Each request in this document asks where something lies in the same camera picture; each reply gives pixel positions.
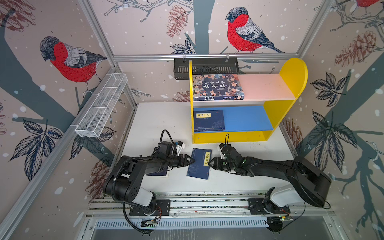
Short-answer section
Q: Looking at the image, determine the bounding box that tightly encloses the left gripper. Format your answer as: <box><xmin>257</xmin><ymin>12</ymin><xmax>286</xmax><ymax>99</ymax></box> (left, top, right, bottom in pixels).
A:
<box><xmin>166</xmin><ymin>154</ymin><xmax>195</xmax><ymax>167</ymax></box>

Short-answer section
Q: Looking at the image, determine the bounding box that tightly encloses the blue book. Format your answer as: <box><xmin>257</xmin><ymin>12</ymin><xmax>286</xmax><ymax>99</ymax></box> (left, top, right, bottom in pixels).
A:
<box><xmin>194</xmin><ymin>110</ymin><xmax>225</xmax><ymax>133</ymax></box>
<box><xmin>147</xmin><ymin>169</ymin><xmax>169</xmax><ymax>178</ymax></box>
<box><xmin>187</xmin><ymin>148</ymin><xmax>212</xmax><ymax>180</ymax></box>

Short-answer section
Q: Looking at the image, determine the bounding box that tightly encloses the large illustrated box book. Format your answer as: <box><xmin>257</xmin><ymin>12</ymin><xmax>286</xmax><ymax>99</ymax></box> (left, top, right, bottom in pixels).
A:
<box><xmin>193</xmin><ymin>74</ymin><xmax>245</xmax><ymax>101</ymax></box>

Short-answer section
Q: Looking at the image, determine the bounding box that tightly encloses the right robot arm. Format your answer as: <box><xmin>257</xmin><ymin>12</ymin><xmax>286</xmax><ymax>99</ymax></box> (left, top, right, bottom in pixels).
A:
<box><xmin>209</xmin><ymin>144</ymin><xmax>331</xmax><ymax>214</ymax></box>

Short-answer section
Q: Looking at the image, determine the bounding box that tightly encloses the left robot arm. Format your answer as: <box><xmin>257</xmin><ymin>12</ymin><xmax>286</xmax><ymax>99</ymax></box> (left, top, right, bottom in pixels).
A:
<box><xmin>102</xmin><ymin>142</ymin><xmax>196</xmax><ymax>216</ymax></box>

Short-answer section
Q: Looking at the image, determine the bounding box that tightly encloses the yellow pink blue bookshelf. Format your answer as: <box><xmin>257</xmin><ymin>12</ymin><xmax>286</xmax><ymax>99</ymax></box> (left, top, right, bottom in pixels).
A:
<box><xmin>191</xmin><ymin>58</ymin><xmax>308</xmax><ymax>144</ymax></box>

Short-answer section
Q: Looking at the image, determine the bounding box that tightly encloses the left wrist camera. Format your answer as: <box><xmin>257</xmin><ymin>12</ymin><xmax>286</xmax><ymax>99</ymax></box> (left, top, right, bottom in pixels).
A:
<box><xmin>175</xmin><ymin>141</ymin><xmax>186</xmax><ymax>156</ymax></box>

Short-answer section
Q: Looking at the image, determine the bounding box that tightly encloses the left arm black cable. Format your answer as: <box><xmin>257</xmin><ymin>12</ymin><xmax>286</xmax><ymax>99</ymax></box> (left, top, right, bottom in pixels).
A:
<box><xmin>158</xmin><ymin>129</ymin><xmax>178</xmax><ymax>148</ymax></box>

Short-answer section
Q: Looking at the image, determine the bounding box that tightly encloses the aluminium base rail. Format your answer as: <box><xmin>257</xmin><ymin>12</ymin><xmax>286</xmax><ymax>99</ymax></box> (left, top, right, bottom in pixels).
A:
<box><xmin>85</xmin><ymin>193</ymin><xmax>323</xmax><ymax>231</ymax></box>

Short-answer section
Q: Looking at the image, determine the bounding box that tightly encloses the black slotted wall basket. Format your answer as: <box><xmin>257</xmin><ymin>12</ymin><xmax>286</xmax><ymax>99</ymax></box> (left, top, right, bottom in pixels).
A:
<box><xmin>174</xmin><ymin>58</ymin><xmax>240</xmax><ymax>80</ymax></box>

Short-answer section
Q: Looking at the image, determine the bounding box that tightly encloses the white wire mesh basket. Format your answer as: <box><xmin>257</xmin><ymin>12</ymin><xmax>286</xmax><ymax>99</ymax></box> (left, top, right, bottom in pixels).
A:
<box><xmin>75</xmin><ymin>73</ymin><xmax>128</xmax><ymax>138</ymax></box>

